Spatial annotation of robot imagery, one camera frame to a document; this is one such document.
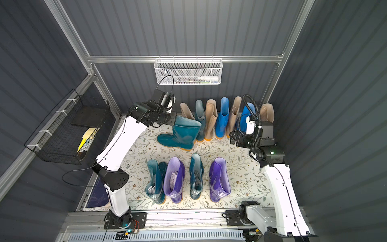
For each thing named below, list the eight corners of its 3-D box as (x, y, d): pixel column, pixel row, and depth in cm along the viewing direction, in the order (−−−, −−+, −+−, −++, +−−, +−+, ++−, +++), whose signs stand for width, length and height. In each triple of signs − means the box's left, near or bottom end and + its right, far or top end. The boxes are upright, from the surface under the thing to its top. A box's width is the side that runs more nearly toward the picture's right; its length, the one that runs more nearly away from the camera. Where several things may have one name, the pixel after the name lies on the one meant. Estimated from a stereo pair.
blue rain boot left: (213, 143, 105) (216, 117, 85) (217, 123, 117) (221, 96, 97) (221, 145, 104) (227, 119, 84) (225, 125, 116) (231, 97, 96)
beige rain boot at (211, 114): (205, 142, 105) (206, 116, 85) (204, 126, 115) (205, 99, 94) (213, 142, 105) (217, 116, 85) (212, 126, 115) (215, 99, 94)
